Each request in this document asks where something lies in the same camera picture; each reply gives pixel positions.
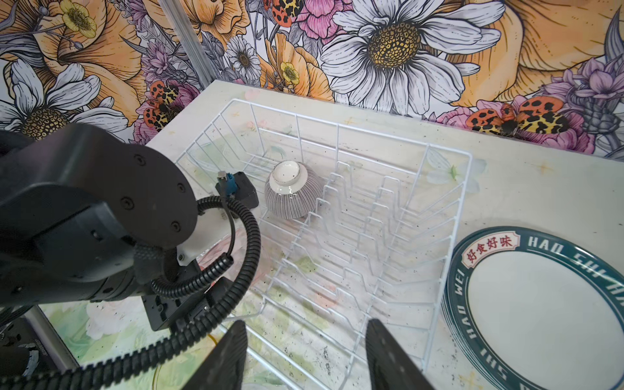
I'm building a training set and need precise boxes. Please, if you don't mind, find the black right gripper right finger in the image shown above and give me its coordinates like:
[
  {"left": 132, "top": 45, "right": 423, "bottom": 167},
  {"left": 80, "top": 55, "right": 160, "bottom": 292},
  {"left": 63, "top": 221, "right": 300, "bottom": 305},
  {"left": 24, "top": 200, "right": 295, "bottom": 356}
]
[{"left": 365, "top": 318, "right": 434, "bottom": 390}]

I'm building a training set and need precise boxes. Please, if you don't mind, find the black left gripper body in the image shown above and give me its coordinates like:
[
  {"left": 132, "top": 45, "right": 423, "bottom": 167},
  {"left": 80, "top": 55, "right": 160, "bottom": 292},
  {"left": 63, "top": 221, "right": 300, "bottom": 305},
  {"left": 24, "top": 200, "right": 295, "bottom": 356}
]
[{"left": 141, "top": 276, "right": 232, "bottom": 332}]

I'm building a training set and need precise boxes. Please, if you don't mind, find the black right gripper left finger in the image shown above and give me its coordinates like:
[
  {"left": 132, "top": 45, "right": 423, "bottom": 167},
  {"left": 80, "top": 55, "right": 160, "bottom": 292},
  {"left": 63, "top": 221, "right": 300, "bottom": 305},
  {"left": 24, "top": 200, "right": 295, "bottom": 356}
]
[{"left": 182, "top": 320, "right": 248, "bottom": 390}]

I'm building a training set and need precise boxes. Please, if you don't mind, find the white plate green band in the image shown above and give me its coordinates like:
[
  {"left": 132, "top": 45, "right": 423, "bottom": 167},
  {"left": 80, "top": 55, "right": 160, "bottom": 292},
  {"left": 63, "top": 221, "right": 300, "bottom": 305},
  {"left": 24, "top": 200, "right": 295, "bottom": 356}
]
[{"left": 443, "top": 227, "right": 623, "bottom": 389}]

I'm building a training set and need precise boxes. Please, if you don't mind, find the white ceramic bowl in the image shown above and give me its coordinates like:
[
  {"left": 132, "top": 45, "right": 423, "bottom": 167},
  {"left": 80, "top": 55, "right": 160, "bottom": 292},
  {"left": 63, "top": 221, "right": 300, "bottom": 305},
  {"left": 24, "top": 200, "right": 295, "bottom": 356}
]
[{"left": 264, "top": 160, "right": 323, "bottom": 220}]

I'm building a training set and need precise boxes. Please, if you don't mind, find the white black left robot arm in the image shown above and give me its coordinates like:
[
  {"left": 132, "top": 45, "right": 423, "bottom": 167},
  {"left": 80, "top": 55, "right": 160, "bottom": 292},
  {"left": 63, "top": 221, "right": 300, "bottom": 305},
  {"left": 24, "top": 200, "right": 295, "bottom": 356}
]
[{"left": 1, "top": 124, "right": 232, "bottom": 308}]

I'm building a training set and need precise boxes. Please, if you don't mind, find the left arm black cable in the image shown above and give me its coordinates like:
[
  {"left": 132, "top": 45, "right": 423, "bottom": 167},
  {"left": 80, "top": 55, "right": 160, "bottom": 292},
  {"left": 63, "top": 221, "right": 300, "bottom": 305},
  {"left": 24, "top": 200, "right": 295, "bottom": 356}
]
[{"left": 0, "top": 194, "right": 262, "bottom": 390}]

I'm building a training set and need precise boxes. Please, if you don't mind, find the white wire dish rack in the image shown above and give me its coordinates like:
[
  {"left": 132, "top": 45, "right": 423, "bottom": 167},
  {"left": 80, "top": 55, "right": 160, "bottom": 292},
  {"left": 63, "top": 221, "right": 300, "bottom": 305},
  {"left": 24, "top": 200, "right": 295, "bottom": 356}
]
[{"left": 175, "top": 99, "right": 474, "bottom": 389}]

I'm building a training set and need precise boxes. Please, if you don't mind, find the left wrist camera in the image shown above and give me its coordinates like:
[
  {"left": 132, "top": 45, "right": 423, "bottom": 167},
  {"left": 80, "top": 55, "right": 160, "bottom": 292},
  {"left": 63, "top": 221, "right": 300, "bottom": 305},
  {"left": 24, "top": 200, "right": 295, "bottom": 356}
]
[{"left": 215, "top": 171, "right": 259, "bottom": 210}]

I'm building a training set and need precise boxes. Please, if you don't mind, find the aluminium corner frame post left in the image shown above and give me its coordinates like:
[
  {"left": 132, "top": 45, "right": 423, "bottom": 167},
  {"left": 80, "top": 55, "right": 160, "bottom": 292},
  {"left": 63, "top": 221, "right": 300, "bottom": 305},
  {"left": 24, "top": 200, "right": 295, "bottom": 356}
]
[{"left": 159, "top": 0, "right": 218, "bottom": 89}]

